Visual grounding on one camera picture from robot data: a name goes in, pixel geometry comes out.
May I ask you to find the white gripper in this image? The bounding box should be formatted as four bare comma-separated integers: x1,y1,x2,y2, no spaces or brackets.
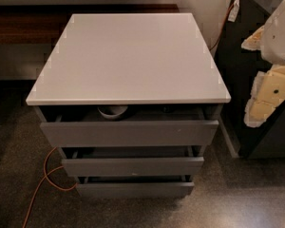
241,0,285,127

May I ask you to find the dark blue pepsi can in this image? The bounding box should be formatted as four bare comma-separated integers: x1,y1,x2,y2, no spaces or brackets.
162,104,175,113

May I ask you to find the grey top drawer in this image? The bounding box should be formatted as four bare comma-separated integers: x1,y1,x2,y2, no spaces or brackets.
41,105,219,147

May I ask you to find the grey drawer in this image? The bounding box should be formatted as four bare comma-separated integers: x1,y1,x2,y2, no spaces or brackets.
62,146,204,177
77,176,194,199
41,105,219,147

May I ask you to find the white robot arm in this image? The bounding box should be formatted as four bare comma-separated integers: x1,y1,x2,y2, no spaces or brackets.
241,0,285,127

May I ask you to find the grey drawer cabinet white top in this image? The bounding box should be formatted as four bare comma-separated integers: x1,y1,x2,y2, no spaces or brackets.
25,12,232,199

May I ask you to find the grey middle drawer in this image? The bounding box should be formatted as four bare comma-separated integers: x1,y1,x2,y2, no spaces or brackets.
62,146,204,177

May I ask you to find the grey bottom drawer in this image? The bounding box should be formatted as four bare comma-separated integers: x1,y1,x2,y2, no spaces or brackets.
77,176,194,199

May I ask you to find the black cabinet on right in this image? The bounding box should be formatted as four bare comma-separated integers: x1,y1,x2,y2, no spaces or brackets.
215,0,285,159

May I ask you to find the white bowl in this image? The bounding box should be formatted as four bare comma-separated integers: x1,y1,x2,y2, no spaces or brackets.
98,105,128,121

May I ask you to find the dark wooden bench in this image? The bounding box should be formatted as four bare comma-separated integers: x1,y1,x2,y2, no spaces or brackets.
0,4,180,45

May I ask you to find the white cable tag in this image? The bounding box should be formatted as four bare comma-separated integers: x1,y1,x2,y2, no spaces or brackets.
228,0,239,22

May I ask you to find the orange cable on floor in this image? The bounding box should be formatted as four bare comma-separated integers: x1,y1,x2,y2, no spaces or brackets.
22,146,78,228

